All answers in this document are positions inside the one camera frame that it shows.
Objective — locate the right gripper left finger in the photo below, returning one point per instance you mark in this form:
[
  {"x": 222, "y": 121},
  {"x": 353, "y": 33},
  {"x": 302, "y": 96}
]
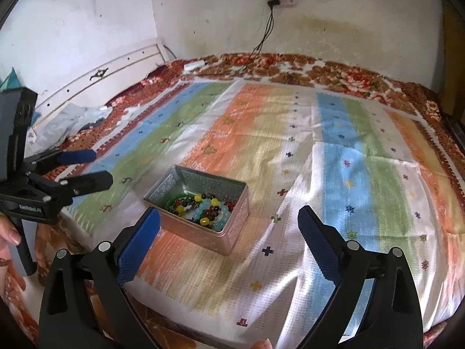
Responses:
[{"x": 84, "y": 304}]

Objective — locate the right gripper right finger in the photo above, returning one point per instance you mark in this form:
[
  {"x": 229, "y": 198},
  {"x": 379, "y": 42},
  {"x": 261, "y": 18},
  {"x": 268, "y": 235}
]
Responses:
[{"x": 374, "y": 303}]

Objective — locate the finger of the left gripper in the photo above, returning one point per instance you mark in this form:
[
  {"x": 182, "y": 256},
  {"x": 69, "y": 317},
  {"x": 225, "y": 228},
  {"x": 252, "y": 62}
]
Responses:
[
  {"x": 69, "y": 158},
  {"x": 68, "y": 188}
]

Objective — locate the silver metal jewelry tin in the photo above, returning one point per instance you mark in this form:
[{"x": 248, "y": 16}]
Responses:
[{"x": 218, "y": 214}]

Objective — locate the green jade bangle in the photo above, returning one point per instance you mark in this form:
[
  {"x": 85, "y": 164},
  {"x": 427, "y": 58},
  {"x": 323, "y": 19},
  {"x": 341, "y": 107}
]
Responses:
[{"x": 179, "y": 205}]

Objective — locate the person's left hand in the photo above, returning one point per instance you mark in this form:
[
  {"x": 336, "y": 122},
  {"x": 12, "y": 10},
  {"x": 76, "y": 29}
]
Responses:
[{"x": 8, "y": 236}]

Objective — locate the person's right hand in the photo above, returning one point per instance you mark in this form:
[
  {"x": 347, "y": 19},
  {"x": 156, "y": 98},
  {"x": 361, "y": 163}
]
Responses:
[{"x": 262, "y": 344}]

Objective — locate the grey crumpled cloth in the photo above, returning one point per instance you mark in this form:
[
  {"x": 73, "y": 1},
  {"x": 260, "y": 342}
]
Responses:
[{"x": 66, "y": 123}]

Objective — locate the floral brown bed sheet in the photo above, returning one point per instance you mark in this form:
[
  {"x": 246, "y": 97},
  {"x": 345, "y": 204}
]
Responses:
[{"x": 22, "y": 295}]

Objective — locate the white wooden headboard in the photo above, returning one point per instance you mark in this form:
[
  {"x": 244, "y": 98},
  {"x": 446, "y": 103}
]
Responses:
[{"x": 97, "y": 86}]

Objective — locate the striped colourful bed blanket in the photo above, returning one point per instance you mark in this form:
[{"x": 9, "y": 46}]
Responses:
[{"x": 364, "y": 168}]

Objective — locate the white charger adapter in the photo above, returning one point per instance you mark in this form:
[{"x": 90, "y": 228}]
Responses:
[{"x": 191, "y": 66}]

